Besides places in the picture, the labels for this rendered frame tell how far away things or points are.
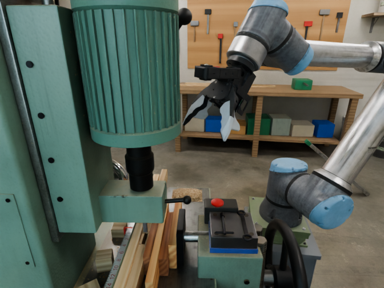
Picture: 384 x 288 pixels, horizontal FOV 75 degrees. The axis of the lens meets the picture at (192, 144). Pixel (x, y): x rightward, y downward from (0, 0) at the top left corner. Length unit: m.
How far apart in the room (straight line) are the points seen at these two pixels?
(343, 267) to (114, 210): 1.75
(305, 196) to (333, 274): 1.06
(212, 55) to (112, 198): 3.29
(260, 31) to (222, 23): 3.07
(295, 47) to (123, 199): 0.55
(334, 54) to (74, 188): 0.90
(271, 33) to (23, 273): 0.75
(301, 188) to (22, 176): 0.88
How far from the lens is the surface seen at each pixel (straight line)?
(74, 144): 0.50
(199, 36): 3.74
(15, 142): 0.51
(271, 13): 0.68
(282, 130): 3.50
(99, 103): 0.45
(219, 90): 0.61
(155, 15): 0.42
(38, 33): 0.48
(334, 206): 1.00
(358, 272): 2.11
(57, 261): 0.67
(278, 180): 1.12
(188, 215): 0.77
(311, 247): 1.29
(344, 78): 4.03
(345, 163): 1.05
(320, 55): 1.00
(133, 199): 0.56
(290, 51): 0.72
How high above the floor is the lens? 1.36
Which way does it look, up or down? 21 degrees down
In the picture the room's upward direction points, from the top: straight up
